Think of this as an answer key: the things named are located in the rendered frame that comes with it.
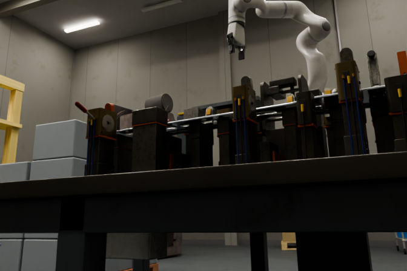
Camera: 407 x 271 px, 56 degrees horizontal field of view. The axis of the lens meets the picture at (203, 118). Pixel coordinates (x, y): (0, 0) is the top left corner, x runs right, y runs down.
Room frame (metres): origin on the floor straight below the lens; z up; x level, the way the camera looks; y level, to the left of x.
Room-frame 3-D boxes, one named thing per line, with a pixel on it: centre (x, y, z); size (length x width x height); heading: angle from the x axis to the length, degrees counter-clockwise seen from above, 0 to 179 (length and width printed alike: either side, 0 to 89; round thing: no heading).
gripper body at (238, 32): (1.70, -0.17, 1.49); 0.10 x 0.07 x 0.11; 145
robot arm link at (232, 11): (1.70, -0.18, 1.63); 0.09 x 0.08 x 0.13; 20
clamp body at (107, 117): (1.55, 0.44, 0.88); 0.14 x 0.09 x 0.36; 152
